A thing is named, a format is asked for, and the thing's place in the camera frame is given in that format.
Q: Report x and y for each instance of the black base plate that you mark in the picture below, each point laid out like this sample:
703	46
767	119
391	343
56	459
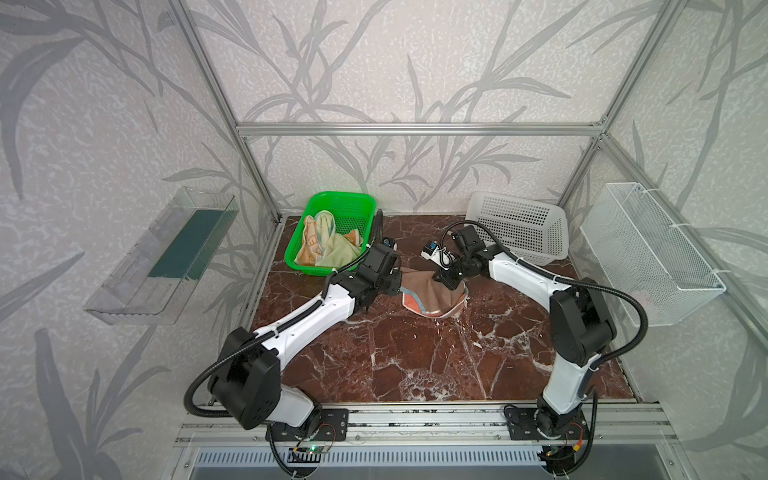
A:
325	424
542	424

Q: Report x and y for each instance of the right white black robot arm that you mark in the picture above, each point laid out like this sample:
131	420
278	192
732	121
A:
581	326

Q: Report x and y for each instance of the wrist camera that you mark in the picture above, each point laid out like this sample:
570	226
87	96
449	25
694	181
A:
390	244
437	254

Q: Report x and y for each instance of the white plastic basket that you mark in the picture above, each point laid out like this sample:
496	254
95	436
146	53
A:
535	231

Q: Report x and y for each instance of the aluminium frame crossbar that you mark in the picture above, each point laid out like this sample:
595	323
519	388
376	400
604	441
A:
254	129

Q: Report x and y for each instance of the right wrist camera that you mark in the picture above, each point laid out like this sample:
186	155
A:
437	254

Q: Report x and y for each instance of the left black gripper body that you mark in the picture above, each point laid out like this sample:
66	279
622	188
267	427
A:
390	279

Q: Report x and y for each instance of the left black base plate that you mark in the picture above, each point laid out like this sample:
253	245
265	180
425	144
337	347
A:
325	424

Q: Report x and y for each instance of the peach patterned towel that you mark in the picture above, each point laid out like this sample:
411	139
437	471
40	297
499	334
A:
310	251

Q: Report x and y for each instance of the yellow green towel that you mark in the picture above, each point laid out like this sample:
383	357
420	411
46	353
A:
338	249

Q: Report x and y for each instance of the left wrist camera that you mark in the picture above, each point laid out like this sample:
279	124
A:
390	244

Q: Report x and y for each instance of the green plastic basket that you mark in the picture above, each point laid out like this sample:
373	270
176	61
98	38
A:
351	211

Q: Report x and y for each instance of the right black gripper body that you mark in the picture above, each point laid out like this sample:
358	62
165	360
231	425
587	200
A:
450	278

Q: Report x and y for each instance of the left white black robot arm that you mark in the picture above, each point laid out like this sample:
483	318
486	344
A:
245	382

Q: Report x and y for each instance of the white wire mesh basket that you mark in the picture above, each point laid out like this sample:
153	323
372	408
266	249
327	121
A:
644	253

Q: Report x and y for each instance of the clear plastic wall shelf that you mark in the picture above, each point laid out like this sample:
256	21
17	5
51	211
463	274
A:
154	282

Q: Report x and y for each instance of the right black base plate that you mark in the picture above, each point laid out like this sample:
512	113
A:
542	424

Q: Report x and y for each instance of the aluminium front rail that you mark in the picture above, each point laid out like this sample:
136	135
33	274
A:
441	423

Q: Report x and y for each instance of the pink brown bear towel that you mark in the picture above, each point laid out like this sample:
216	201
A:
421	294

